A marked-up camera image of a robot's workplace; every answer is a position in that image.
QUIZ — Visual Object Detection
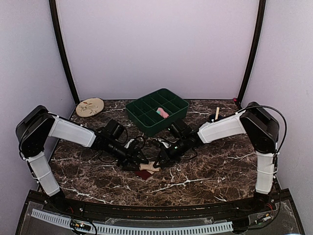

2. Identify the beige striped sock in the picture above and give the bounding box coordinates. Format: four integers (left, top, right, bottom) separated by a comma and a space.
134, 162, 160, 180

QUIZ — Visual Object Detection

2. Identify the wooden stick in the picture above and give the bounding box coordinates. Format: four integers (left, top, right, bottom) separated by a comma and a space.
215, 107, 220, 120

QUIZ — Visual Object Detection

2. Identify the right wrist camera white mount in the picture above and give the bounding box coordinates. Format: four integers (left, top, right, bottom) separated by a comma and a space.
158, 138, 171, 148

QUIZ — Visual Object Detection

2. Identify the right black frame post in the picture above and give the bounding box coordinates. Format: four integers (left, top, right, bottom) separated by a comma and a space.
234, 0, 266, 107

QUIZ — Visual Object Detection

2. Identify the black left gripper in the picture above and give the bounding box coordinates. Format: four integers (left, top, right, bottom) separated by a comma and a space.
106, 139, 149, 170

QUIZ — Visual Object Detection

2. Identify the left black frame post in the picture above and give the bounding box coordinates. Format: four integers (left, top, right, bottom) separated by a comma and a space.
48, 0, 80, 105

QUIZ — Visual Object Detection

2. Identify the small circuit board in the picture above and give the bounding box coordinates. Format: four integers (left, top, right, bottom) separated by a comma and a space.
70, 220, 91, 231

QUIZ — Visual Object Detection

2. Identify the round beige floral coaster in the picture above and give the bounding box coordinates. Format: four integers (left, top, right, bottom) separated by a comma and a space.
75, 98, 104, 118

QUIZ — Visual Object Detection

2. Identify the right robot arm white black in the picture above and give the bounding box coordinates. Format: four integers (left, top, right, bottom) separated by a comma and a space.
154, 102, 283, 212

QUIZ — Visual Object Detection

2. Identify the black front rail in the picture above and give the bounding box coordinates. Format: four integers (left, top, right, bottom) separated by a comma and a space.
65, 197, 255, 220

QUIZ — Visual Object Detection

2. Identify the black frame post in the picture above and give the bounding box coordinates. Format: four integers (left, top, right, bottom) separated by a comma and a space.
234, 0, 266, 107
48, 0, 80, 105

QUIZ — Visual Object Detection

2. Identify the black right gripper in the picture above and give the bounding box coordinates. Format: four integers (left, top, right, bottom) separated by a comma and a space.
154, 137, 189, 167

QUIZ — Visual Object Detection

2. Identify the dark blue mug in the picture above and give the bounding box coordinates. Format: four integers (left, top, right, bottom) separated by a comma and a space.
208, 114, 224, 122

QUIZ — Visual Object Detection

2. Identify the green compartment tray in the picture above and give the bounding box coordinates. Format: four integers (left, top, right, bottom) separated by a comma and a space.
126, 88, 189, 137

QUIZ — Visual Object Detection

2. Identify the white slotted cable duct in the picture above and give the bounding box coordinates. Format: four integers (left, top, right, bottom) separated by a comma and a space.
31, 209, 233, 235

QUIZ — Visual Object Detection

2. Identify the pink patterned sock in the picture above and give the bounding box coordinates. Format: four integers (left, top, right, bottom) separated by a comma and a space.
156, 107, 169, 118

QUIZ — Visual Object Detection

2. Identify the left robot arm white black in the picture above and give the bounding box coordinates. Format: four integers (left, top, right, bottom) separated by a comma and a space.
15, 105, 149, 213

